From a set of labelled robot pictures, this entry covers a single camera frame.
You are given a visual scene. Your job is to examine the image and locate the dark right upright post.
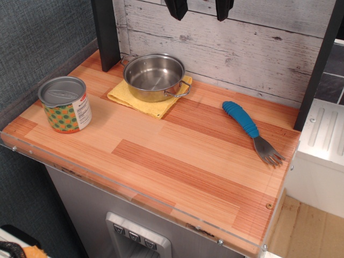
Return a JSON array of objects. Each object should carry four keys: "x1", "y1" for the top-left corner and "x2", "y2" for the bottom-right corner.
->
[{"x1": 293, "y1": 0, "x2": 343, "y2": 132}]

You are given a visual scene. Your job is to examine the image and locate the clear acrylic edge guard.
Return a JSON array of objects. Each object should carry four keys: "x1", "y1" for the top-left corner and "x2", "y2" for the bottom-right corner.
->
[{"x1": 1, "y1": 132, "x2": 267, "y2": 257}]

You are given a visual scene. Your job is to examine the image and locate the white toy sink unit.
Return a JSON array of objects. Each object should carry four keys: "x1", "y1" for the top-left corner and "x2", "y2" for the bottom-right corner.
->
[{"x1": 284, "y1": 99, "x2": 343, "y2": 217}]

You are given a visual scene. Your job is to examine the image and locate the silver dispenser button panel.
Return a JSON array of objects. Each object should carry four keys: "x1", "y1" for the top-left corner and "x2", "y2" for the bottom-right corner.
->
[{"x1": 105, "y1": 212, "x2": 172, "y2": 257}]

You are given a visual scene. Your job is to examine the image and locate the dark upright post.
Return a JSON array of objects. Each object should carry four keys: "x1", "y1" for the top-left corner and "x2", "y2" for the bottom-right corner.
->
[
  {"x1": 293, "y1": 0, "x2": 343, "y2": 132},
  {"x1": 91, "y1": 0, "x2": 121, "y2": 72}
]

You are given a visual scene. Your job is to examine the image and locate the steel pot with handles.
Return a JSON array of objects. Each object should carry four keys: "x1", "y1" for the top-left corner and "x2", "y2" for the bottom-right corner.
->
[{"x1": 120, "y1": 53, "x2": 191, "y2": 103}]

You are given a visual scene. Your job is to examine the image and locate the blue handled metal fork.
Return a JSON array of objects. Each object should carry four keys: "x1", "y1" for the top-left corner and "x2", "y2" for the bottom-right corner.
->
[{"x1": 222, "y1": 101, "x2": 285, "y2": 166}]

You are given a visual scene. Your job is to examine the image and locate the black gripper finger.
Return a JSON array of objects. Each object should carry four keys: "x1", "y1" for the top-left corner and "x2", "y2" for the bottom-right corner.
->
[
  {"x1": 216, "y1": 0, "x2": 234, "y2": 22},
  {"x1": 164, "y1": 0, "x2": 188, "y2": 20}
]

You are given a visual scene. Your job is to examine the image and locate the green orange food can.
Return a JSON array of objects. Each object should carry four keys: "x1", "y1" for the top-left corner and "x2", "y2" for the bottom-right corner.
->
[{"x1": 38, "y1": 76, "x2": 92, "y2": 133}]

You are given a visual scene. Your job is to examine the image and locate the black orange object bottom left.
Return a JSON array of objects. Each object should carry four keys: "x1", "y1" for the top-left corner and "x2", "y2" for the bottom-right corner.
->
[{"x1": 1, "y1": 241, "x2": 48, "y2": 258}]

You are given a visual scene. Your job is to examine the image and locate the dark left upright post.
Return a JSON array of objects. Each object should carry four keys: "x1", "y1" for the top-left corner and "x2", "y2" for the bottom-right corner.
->
[{"x1": 91, "y1": 0, "x2": 121, "y2": 72}]

